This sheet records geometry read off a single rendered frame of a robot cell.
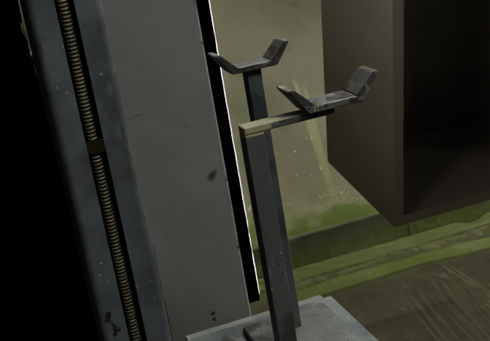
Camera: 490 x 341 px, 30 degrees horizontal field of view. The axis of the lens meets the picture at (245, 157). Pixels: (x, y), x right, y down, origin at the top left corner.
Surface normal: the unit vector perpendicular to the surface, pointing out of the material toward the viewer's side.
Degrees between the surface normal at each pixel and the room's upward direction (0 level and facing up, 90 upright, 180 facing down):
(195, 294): 90
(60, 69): 90
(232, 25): 57
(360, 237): 88
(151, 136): 90
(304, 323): 0
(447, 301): 0
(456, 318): 0
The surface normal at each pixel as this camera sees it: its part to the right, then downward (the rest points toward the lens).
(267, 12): 0.18, -0.31
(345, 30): -0.93, 0.24
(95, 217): 0.32, 0.24
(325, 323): -0.16, -0.94
